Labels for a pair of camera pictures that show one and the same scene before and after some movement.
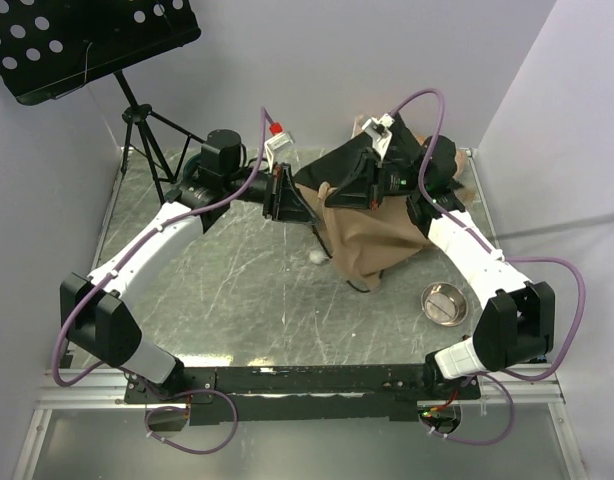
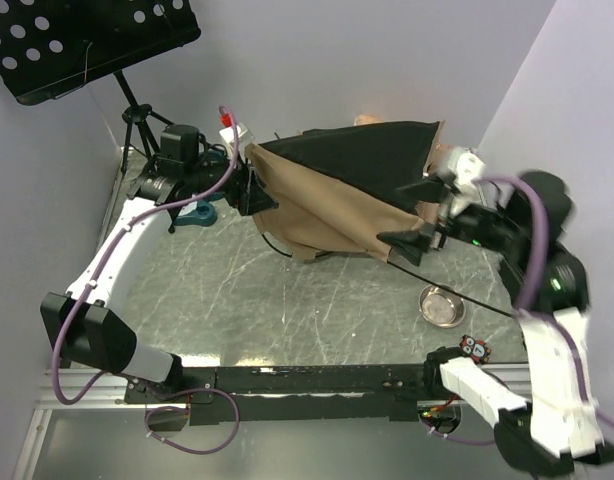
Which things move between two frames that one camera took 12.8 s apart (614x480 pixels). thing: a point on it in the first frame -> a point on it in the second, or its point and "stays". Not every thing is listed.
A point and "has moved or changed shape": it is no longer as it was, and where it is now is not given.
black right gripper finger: [355, 191] -> [410, 244]
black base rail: [298, 393] stays
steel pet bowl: [444, 304] stays
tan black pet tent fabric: [363, 195] has moved or changed shape
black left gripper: [284, 203] -> [247, 193]
